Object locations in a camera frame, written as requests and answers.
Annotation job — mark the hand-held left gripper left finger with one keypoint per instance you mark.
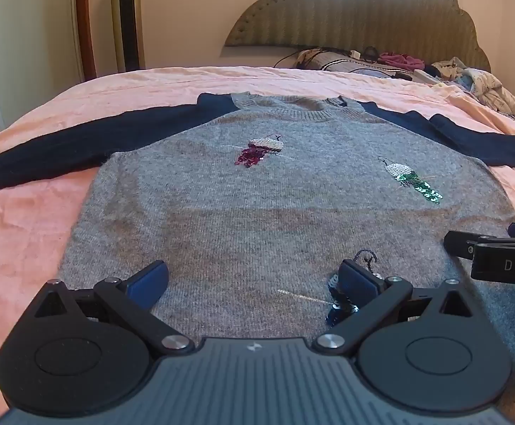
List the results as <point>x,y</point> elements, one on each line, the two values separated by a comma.
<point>149,282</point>

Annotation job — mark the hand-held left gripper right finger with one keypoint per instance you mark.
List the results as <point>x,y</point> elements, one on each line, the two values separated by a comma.
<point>357,282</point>

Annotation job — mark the grey sweater with navy sleeves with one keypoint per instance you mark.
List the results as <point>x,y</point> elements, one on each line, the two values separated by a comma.
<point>257,212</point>

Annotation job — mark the pink bed sheet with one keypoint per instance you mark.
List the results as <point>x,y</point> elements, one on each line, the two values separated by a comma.
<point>31,212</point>

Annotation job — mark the crumpled floral blanket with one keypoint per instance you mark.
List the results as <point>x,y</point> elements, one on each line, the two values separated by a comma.
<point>483,86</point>

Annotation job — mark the pink garment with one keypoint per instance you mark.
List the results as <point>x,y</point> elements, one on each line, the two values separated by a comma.
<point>399,59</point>

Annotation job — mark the striped pillow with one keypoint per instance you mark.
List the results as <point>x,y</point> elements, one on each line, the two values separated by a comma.
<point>328,59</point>

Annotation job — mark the olive padded headboard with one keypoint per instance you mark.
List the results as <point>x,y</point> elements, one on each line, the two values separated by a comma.
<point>363,13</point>

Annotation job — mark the gold tower air conditioner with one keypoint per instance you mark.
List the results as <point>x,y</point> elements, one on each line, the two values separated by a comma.
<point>127,17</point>

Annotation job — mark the frosted floral wardrobe door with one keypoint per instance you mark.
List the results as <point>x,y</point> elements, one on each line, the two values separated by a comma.
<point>27,35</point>

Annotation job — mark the brown wooden wardrobe frame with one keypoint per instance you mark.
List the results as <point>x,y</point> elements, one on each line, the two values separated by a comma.
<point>84,22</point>

